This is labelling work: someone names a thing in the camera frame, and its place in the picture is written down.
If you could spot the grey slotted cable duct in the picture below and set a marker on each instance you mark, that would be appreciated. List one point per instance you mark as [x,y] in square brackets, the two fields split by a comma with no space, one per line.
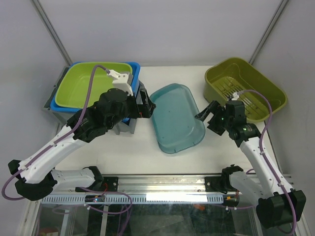
[150,198]

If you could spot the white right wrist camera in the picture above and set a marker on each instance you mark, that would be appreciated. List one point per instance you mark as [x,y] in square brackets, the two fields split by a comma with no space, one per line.
[236,95]

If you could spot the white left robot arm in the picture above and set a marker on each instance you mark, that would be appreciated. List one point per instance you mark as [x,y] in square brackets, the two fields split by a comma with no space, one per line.
[37,176]

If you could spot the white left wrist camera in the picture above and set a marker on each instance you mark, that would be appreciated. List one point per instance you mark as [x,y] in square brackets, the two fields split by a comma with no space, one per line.
[121,81]

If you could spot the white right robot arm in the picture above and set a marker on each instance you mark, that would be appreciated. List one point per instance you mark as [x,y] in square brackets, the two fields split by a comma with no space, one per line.
[275,201]

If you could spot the aluminium front rail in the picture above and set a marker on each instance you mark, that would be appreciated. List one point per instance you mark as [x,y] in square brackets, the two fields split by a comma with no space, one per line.
[160,183]

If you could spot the grey plastic bin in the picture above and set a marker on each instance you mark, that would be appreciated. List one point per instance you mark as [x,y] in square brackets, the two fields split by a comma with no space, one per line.
[63,114]

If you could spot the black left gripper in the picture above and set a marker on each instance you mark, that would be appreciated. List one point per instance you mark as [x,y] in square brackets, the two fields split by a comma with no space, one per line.
[144,111]

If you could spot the teal transparent plastic tub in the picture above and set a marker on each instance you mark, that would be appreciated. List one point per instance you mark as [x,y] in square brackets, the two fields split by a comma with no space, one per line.
[174,121]

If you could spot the blue plastic tub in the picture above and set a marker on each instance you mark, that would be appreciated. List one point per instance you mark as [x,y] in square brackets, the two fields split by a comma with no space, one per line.
[71,94]

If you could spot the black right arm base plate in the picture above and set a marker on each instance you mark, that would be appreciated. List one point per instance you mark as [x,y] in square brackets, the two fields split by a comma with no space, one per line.
[218,184]

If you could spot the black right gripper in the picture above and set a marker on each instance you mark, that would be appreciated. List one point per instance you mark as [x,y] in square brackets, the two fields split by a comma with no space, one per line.
[214,107]

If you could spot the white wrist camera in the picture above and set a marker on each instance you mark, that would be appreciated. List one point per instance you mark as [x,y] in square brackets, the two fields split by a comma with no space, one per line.
[236,95]
[121,81]

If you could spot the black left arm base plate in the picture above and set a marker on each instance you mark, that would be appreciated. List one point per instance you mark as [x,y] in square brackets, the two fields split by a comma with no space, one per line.
[108,183]

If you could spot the olive green slotted container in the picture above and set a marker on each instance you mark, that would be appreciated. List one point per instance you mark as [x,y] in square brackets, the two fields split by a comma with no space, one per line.
[235,75]

